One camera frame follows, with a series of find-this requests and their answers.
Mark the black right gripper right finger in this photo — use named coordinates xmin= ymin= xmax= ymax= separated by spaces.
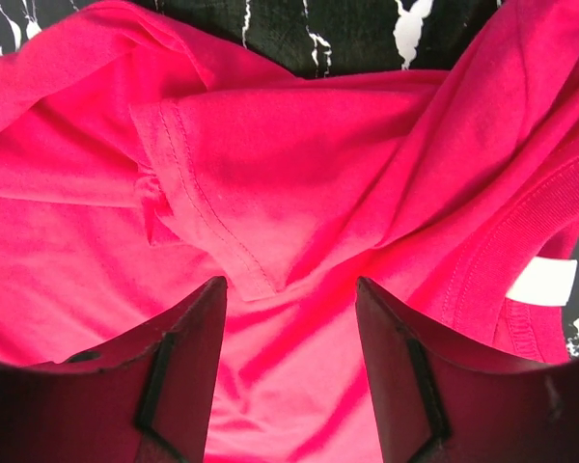
xmin=356 ymin=278 xmax=579 ymax=462

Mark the red t-shirt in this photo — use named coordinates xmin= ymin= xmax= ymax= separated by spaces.
xmin=0 ymin=1 xmax=579 ymax=462

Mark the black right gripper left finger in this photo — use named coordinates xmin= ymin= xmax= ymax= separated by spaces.
xmin=0 ymin=277 xmax=227 ymax=462

